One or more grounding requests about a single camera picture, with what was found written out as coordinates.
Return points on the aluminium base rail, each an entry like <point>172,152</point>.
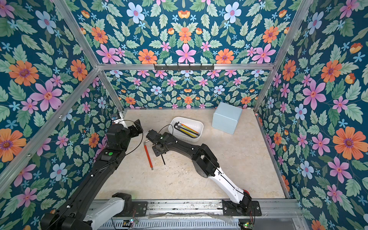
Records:
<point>209,214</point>

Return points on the yellow handled hex key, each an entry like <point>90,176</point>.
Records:
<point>192,135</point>

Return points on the pale blue stacked box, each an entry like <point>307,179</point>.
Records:
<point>226,118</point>

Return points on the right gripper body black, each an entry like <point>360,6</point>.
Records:
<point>156,146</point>

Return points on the aluminium frame post back left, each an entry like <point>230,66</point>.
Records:
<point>111,91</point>

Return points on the orange handled hex key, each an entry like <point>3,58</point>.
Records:
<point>188,128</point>

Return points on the red handled hex key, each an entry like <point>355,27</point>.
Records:
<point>147,154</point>

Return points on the black hook rail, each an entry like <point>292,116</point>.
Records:
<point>184,67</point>

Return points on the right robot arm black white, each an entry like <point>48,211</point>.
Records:
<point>205,164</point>

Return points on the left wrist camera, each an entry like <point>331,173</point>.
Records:
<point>117,118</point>

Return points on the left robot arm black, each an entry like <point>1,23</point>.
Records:
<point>74,214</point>

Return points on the white plastic storage tray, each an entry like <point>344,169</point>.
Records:
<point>196,125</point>

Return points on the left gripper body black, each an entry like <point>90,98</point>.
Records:
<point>133,132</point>

